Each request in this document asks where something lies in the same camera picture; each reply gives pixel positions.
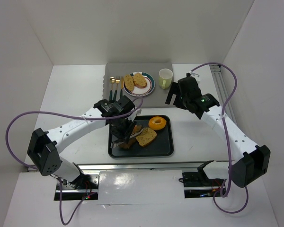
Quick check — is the seeded bread slice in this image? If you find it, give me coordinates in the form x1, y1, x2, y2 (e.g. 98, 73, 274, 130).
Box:
133, 73, 147, 88
135, 127, 157, 147
124, 74, 135, 91

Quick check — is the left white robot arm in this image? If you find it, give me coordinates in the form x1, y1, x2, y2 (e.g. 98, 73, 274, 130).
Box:
27, 96, 138, 188

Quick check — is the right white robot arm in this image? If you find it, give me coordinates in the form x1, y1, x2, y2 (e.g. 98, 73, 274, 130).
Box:
165, 77, 271, 188

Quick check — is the brown chocolate bread piece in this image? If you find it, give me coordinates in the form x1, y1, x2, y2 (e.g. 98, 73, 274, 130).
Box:
119, 138, 136, 149

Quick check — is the orange round bun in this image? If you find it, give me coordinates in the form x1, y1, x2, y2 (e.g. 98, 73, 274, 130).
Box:
132, 125, 142, 134

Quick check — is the pale green mug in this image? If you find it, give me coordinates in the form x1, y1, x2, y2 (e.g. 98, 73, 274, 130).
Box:
159, 69, 173, 89

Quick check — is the orange glazed donut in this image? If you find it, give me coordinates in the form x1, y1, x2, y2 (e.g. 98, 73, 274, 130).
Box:
148, 116, 167, 131

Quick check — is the white plate green red rim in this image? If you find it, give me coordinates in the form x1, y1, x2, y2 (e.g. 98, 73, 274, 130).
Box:
123, 72, 155, 97

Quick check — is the black serving tray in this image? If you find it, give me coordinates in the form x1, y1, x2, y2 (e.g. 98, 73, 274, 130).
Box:
108, 115, 174, 158

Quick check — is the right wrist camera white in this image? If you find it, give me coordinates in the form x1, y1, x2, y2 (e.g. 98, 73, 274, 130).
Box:
186, 71, 201, 84

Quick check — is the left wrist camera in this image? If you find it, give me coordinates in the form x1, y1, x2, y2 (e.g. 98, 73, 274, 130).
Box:
114, 96, 135, 114

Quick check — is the aluminium rail right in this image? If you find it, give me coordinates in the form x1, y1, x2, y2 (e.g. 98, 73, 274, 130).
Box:
209, 64, 237, 123

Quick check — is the aluminium rail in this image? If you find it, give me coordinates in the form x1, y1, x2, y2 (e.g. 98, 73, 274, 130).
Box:
78, 162, 203, 172
209, 64, 237, 123

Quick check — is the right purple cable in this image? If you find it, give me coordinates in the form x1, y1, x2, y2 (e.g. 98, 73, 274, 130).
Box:
190, 62, 249, 215

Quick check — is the purple cable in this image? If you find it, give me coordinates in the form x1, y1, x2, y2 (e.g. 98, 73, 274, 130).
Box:
6, 97, 144, 226
190, 62, 249, 215

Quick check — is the gold fork green handle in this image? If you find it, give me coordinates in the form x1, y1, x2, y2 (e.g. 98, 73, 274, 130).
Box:
113, 76, 120, 101

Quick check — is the gold spoon green handle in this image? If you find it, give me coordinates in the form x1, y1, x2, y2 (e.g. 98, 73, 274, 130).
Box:
109, 77, 115, 101

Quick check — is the aluminium rail front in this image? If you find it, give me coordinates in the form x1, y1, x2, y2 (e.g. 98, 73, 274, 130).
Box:
78, 162, 203, 172

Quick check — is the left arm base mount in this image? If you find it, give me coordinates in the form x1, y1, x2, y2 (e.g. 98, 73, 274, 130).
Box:
54, 172, 100, 201

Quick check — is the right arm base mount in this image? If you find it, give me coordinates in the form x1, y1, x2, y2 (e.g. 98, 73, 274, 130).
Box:
178, 161, 226, 199

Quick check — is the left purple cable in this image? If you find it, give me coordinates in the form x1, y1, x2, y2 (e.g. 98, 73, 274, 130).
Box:
6, 97, 144, 226

